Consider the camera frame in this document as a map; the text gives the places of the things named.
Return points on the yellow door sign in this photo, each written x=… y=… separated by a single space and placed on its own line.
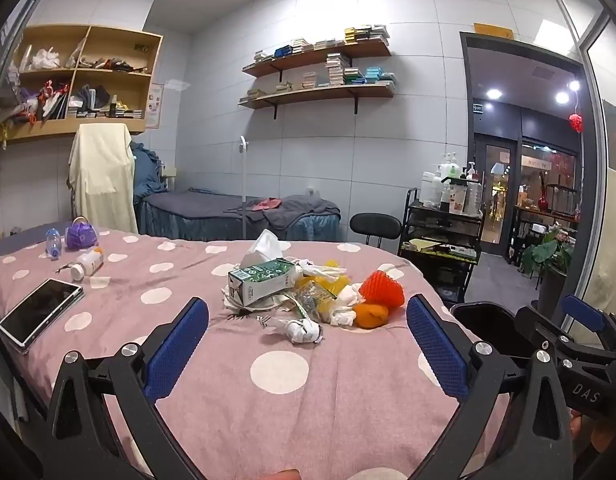
x=493 y=30

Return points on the ceiling spotlight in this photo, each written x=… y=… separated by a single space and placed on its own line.
x=574 y=85
x=562 y=96
x=494 y=93

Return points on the wooden wall shelves with boxes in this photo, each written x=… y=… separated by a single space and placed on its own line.
x=338 y=67

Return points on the red and white bags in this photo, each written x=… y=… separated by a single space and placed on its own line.
x=50 y=97

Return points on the small blue bottle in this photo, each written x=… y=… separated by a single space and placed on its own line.
x=53 y=242

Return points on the white power strip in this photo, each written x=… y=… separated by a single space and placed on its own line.
x=458 y=250

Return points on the dark grey door frame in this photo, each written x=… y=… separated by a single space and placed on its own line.
x=463 y=110

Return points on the green milk carton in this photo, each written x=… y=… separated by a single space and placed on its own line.
x=260 y=280

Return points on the small metal tool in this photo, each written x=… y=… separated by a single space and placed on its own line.
x=65 y=267

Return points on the wooden cubby shelf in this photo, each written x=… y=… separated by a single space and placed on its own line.
x=48 y=130

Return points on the red print paper cup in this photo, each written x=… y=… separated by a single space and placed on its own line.
x=456 y=199

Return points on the white floor lamp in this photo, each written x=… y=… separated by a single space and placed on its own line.
x=244 y=144

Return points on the massage bed grey blanket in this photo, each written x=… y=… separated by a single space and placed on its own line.
x=198 y=205

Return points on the purple pouch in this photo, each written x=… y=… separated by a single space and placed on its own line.
x=80 y=235

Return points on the row of box stacks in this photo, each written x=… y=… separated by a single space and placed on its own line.
x=368 y=32

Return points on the orange fruit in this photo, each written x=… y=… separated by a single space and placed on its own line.
x=370 y=315

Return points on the long wooden wall shelf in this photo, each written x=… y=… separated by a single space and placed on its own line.
x=313 y=95

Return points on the cream towel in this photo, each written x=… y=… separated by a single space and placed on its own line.
x=103 y=175

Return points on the small white pump bottle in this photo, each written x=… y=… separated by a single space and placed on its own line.
x=471 y=171

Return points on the black display table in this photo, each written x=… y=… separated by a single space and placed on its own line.
x=528 y=230

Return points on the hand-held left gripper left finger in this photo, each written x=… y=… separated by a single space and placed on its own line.
x=178 y=350

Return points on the black trash bin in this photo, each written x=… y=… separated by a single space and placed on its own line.
x=483 y=317

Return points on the short wooden wall shelf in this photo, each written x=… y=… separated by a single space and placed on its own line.
x=313 y=58

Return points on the red vase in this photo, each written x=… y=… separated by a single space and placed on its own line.
x=543 y=203

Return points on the white paper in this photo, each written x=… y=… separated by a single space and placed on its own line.
x=300 y=331

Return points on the green label pump bottle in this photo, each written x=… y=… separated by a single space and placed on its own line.
x=450 y=166

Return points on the black stool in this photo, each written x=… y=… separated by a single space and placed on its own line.
x=375 y=224

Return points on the white bottle orange label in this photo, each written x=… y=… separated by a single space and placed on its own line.
x=88 y=262

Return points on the pile of blue cloth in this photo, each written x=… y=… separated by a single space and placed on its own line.
x=145 y=170

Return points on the potted green plant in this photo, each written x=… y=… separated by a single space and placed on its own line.
x=548 y=255

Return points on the red foam fruit net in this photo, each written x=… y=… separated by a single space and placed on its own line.
x=383 y=287

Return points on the pink polka-dot blanket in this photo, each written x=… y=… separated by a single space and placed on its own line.
x=338 y=410

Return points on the wall poster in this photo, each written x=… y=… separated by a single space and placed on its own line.
x=156 y=105

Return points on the clear ribbed bottle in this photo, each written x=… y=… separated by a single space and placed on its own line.
x=471 y=197

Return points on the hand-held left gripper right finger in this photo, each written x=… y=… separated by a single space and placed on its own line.
x=435 y=350

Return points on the white plastic bag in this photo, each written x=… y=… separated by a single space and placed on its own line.
x=45 y=59

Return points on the small white tissue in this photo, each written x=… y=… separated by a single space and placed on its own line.
x=345 y=305

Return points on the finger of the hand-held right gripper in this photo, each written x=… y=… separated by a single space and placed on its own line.
x=583 y=311
x=563 y=337

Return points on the yellow notepad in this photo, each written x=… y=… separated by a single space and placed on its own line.
x=425 y=245

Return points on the row of small boxes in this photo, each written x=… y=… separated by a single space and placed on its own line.
x=118 y=111

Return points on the red hanging ornament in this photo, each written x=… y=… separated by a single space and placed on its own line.
x=576 y=122

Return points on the red cloth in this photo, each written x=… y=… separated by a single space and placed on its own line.
x=268 y=204

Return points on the clear plastic wrapper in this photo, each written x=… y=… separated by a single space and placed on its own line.
x=313 y=300

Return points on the black trolley cart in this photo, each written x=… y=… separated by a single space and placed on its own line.
x=438 y=220

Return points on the yellow foam fruit net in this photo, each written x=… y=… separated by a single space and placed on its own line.
x=333 y=267

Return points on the pile of dark pouches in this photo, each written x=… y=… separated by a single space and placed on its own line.
x=95 y=95

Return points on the pile of small tools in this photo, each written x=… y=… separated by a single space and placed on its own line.
x=113 y=65

